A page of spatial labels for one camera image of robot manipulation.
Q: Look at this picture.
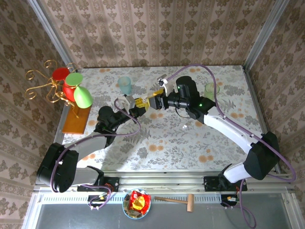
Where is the red plastic goblet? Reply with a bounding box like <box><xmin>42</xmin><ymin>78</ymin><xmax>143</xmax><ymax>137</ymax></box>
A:
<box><xmin>52</xmin><ymin>67</ymin><xmax>77</xmax><ymax>102</ymax></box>

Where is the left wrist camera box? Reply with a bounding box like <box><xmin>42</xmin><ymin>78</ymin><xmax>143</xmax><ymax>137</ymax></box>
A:
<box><xmin>118</xmin><ymin>94</ymin><xmax>136</xmax><ymax>111</ymax></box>

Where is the aluminium frame rail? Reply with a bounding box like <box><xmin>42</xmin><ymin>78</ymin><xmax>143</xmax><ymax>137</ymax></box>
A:
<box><xmin>33</xmin><ymin>170</ymin><xmax>295</xmax><ymax>194</ymax></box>

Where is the orange wooden rack base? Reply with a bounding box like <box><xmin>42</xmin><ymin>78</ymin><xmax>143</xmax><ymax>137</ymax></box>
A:
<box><xmin>61</xmin><ymin>105</ymin><xmax>92</xmax><ymax>135</ymax></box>

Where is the aluminium frame post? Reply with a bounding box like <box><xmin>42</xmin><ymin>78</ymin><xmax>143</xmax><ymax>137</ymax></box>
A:
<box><xmin>27</xmin><ymin>0</ymin><xmax>77</xmax><ymax>70</ymax></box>
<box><xmin>244</xmin><ymin>0</ymin><xmax>291</xmax><ymax>70</ymax></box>

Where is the black cable connector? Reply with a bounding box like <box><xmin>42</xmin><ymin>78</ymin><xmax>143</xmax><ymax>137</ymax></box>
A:
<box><xmin>220</xmin><ymin>194</ymin><xmax>242</xmax><ymax>209</ymax></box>
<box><xmin>87</xmin><ymin>194</ymin><xmax>109</xmax><ymax>211</ymax></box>

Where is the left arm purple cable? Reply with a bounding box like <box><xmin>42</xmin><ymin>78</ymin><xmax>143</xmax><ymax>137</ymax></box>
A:
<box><xmin>50</xmin><ymin>97</ymin><xmax>142</xmax><ymax>211</ymax></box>

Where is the wooden mallet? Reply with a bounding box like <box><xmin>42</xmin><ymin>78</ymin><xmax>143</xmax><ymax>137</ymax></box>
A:
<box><xmin>154</xmin><ymin>193</ymin><xmax>195</xmax><ymax>213</ymax></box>

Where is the gold wire glass rack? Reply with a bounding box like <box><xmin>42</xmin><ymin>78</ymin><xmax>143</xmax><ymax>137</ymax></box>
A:
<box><xmin>24</xmin><ymin>59</ymin><xmax>79</xmax><ymax>119</ymax></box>

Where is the leaf pattern bowl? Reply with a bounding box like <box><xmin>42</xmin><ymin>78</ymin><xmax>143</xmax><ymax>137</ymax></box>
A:
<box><xmin>122</xmin><ymin>188</ymin><xmax>153</xmax><ymax>220</ymax></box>

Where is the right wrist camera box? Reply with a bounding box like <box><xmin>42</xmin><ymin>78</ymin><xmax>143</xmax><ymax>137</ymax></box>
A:
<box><xmin>156</xmin><ymin>73</ymin><xmax>177</xmax><ymax>96</ymax></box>

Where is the red yellow snack packet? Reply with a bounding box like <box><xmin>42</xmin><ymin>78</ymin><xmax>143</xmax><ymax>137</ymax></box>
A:
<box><xmin>128</xmin><ymin>190</ymin><xmax>152</xmax><ymax>216</ymax></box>

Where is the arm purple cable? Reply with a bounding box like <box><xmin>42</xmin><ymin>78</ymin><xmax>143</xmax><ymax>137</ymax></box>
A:
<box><xmin>50</xmin><ymin>97</ymin><xmax>142</xmax><ymax>211</ymax></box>
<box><xmin>165</xmin><ymin>63</ymin><xmax>297</xmax><ymax>229</ymax></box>

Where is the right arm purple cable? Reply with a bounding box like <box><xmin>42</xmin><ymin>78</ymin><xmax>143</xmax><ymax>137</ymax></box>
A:
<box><xmin>165</xmin><ymin>63</ymin><xmax>297</xmax><ymax>229</ymax></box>

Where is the blue plastic cup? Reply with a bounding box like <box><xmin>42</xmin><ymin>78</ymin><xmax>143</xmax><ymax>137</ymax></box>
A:
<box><xmin>117</xmin><ymin>76</ymin><xmax>132</xmax><ymax>95</ymax></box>

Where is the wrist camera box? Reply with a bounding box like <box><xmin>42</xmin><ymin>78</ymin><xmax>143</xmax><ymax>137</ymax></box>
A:
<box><xmin>118</xmin><ymin>94</ymin><xmax>136</xmax><ymax>111</ymax></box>
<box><xmin>156</xmin><ymin>73</ymin><xmax>177</xmax><ymax>96</ymax></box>

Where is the green plastic cup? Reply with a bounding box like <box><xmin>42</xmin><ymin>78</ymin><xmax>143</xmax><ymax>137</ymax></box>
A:
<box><xmin>204</xmin><ymin>82</ymin><xmax>221</xmax><ymax>101</ymax></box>

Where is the aluminium table side rail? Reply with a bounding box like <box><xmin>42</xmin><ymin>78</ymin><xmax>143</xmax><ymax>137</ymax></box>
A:
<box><xmin>242</xmin><ymin>66</ymin><xmax>281</xmax><ymax>174</ymax></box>

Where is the white slotted cable duct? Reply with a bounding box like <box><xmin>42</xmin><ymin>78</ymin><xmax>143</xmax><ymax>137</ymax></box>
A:
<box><xmin>38</xmin><ymin>194</ymin><xmax>239</xmax><ymax>204</ymax></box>

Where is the green plastic goblet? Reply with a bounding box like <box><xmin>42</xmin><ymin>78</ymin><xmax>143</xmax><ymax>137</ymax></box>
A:
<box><xmin>65</xmin><ymin>72</ymin><xmax>94</xmax><ymax>109</ymax></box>

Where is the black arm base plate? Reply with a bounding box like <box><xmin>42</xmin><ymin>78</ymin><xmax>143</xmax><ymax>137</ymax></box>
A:
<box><xmin>77</xmin><ymin>177</ymin><xmax>120</xmax><ymax>193</ymax></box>
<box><xmin>203</xmin><ymin>176</ymin><xmax>248</xmax><ymax>192</ymax></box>

